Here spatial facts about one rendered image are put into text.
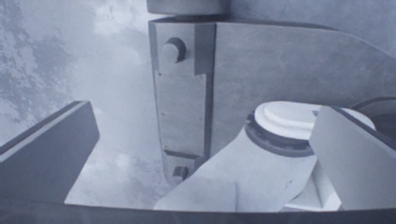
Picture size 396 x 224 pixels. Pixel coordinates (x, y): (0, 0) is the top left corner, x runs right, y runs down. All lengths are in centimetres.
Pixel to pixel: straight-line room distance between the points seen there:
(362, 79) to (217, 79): 31
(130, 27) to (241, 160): 55
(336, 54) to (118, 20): 62
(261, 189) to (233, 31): 31
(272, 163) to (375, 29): 49
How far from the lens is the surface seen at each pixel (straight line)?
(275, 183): 30
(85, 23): 82
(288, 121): 35
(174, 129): 55
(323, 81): 50
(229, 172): 30
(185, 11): 43
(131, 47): 73
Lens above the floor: 61
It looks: 58 degrees down
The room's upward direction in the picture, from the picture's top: 155 degrees counter-clockwise
